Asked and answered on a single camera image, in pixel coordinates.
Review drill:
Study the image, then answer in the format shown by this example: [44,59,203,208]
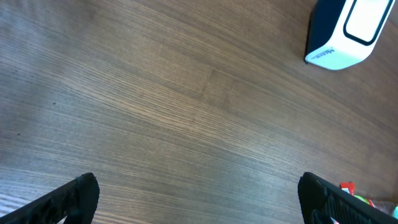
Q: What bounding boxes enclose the red stick sachet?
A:
[340,182,355,195]

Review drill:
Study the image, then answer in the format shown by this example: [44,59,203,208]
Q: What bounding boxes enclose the white barcode scanner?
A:
[305,0,395,70]

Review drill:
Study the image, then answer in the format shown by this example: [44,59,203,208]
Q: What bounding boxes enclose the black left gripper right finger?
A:
[298,172,397,224]

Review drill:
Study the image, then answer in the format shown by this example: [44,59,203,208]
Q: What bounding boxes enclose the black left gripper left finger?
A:
[1,172,100,224]

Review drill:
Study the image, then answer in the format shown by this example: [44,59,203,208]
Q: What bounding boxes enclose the green snack bag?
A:
[355,195,398,219]

